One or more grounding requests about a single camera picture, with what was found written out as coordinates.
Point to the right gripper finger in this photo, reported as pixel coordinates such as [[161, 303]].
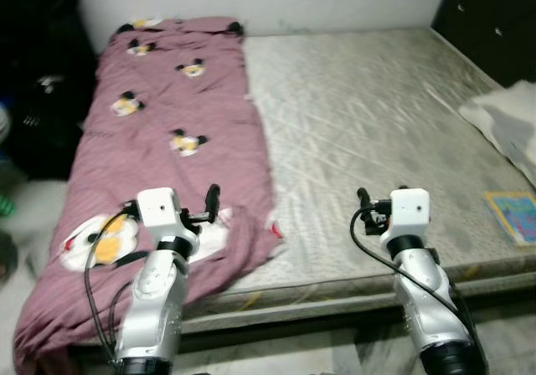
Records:
[[363, 199]]

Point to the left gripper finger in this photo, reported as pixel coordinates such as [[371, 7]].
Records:
[[213, 201]]

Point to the colourful children's picture book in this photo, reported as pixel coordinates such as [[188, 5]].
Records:
[[515, 216]]

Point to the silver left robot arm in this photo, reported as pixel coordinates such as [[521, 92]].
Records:
[[151, 308]]

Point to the white quilted mattress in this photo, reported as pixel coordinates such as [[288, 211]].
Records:
[[377, 115]]

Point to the mauve cartoon print blanket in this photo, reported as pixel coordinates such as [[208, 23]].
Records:
[[167, 99]]

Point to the white printed pillow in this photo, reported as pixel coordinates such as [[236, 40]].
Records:
[[511, 124]]

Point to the black bag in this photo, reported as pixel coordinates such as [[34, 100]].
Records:
[[46, 115]]

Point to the green plastic stool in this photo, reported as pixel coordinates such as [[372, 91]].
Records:
[[5, 204]]

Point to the black tufted headboard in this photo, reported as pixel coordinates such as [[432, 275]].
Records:
[[494, 15]]

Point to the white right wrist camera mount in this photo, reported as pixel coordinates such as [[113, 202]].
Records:
[[410, 210]]

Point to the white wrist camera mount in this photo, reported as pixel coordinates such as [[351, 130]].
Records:
[[157, 209], [410, 210]]

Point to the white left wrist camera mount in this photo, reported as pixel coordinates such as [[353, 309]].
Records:
[[157, 209]]

